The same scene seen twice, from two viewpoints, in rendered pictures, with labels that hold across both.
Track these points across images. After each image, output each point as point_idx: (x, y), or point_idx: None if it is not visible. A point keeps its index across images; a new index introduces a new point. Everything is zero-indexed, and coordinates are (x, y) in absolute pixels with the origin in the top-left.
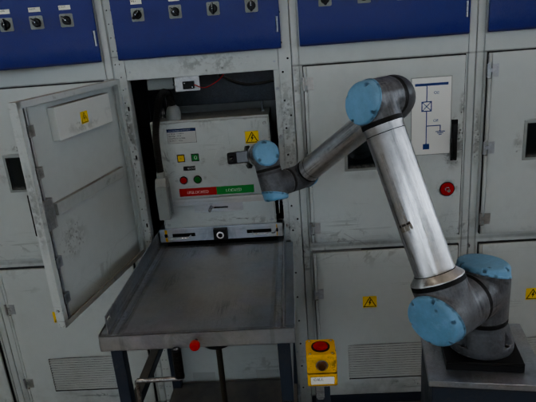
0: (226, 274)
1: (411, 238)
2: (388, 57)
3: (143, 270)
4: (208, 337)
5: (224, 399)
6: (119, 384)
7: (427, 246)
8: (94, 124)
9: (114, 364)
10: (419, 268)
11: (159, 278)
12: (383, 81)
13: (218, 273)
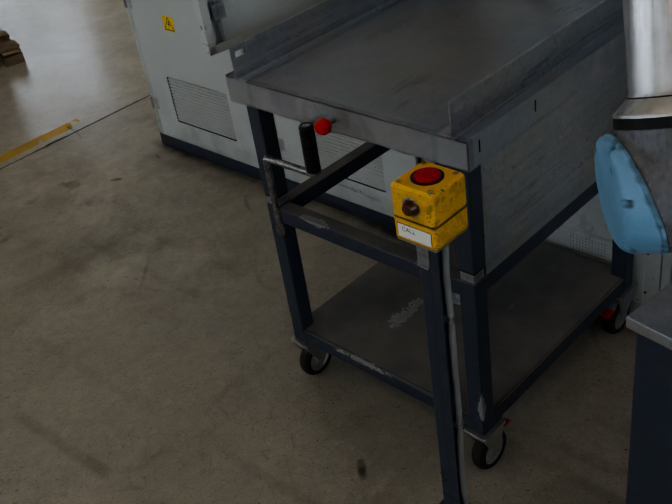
0: (480, 36)
1: (626, 2)
2: None
3: (374, 1)
4: (349, 121)
5: (455, 248)
6: (259, 158)
7: (648, 25)
8: None
9: (251, 126)
10: (628, 74)
11: (384, 19)
12: None
13: (471, 30)
